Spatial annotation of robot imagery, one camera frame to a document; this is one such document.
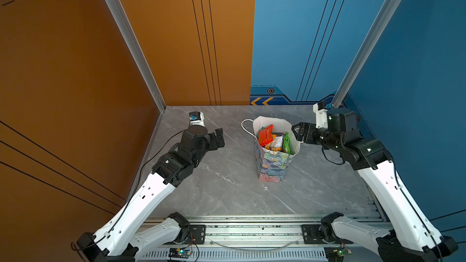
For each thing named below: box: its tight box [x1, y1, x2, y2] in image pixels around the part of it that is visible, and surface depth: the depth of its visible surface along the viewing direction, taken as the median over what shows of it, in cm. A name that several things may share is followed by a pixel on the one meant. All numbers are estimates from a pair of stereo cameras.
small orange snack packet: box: [269, 134, 284, 152], surface depth 80 cm
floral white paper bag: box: [241, 115, 301, 183], surface depth 79 cm
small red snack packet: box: [257, 124, 274, 147], surface depth 81 cm
